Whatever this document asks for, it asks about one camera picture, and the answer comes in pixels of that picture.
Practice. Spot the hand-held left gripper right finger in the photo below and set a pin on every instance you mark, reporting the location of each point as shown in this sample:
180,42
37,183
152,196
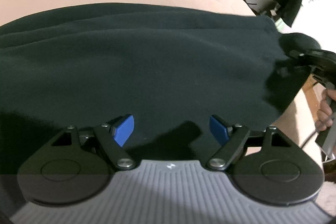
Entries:
219,129

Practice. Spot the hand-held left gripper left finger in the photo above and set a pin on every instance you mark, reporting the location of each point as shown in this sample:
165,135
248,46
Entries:
123,129

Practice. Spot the large black garment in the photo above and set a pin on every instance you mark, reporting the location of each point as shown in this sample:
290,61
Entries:
131,61

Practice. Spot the person's right hand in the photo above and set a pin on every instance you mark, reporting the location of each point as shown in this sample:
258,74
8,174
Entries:
321,116

